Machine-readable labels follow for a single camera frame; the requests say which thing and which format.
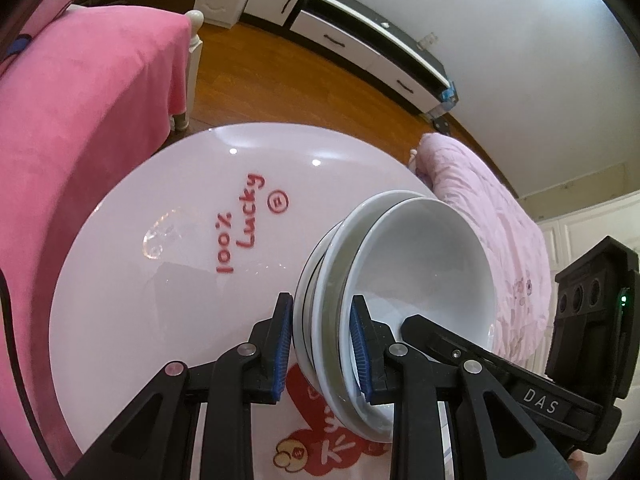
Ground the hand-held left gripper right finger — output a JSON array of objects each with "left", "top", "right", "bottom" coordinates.
[{"left": 349, "top": 294, "right": 581, "bottom": 480}]

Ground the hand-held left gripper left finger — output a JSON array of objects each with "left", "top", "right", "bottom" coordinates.
[{"left": 65, "top": 292, "right": 294, "bottom": 480}]

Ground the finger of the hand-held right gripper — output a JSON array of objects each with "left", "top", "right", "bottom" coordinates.
[{"left": 402, "top": 314, "right": 517, "bottom": 387}]

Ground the white wardrobe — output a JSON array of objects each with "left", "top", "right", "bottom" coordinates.
[{"left": 532, "top": 194, "right": 640, "bottom": 288}]

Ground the pink round table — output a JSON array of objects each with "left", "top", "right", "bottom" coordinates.
[{"left": 49, "top": 122, "right": 437, "bottom": 480}]

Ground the light pink quilt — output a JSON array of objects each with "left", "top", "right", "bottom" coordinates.
[{"left": 409, "top": 132, "right": 557, "bottom": 368}]

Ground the blue plastic item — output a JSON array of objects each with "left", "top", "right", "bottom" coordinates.
[{"left": 439, "top": 81, "right": 459, "bottom": 112}]

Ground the pink bedspread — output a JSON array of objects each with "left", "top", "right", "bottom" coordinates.
[{"left": 0, "top": 5, "right": 194, "bottom": 480}]

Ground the black and white tv cabinet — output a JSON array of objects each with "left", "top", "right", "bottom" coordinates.
[{"left": 239, "top": 0, "right": 458, "bottom": 117}]

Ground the pink plush toy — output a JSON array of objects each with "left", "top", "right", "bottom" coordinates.
[{"left": 0, "top": 0, "right": 85, "bottom": 63}]

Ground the white bed post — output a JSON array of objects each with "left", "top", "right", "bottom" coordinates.
[{"left": 172, "top": 9, "right": 207, "bottom": 132}]

